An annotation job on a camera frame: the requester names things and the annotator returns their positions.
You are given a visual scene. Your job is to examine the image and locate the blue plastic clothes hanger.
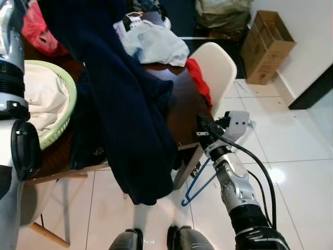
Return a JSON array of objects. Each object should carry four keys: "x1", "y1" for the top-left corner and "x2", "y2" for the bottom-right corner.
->
[{"x1": 181, "y1": 156, "x2": 216, "y2": 206}]

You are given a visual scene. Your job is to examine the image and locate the navy knit sweater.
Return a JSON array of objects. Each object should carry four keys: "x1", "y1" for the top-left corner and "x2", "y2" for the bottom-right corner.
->
[{"x1": 39, "y1": 0, "x2": 180, "y2": 206}]

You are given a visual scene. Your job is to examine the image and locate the red cloth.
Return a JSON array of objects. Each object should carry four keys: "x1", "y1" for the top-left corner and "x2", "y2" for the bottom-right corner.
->
[{"x1": 186, "y1": 57, "x2": 213, "y2": 110}]

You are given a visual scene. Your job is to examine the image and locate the large brown cardboard box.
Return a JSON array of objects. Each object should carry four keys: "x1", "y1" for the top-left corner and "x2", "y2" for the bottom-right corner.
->
[{"x1": 240, "y1": 10, "x2": 296, "y2": 85}]

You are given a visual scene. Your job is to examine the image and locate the light blue garment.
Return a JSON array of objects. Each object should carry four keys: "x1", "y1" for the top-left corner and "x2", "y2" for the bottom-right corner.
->
[{"x1": 122, "y1": 20, "x2": 190, "y2": 67}]

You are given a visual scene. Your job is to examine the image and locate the olive green bag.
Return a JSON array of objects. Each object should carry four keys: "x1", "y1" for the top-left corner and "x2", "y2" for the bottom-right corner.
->
[{"x1": 195, "y1": 0, "x2": 253, "y2": 32}]

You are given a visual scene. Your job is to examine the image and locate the green plastic laundry basket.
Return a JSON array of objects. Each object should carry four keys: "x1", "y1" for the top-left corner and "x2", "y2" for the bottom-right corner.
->
[{"x1": 23, "y1": 60, "x2": 78, "y2": 152}]

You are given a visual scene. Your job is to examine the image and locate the white cloth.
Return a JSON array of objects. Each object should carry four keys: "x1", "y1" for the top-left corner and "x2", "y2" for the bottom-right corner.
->
[{"x1": 23, "y1": 64, "x2": 71, "y2": 139}]

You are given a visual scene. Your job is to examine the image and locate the red plastic bag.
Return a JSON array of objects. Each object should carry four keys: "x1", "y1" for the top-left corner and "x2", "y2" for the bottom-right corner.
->
[{"x1": 21, "y1": 0, "x2": 68, "y2": 57}]

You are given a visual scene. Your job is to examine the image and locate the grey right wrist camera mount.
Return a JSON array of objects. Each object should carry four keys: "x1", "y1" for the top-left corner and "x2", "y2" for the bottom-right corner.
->
[{"x1": 221, "y1": 110, "x2": 250, "y2": 144}]

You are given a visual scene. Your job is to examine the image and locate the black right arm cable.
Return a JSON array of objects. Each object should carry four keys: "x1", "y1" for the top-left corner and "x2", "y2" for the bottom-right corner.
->
[{"x1": 200, "y1": 117, "x2": 277, "y2": 230}]

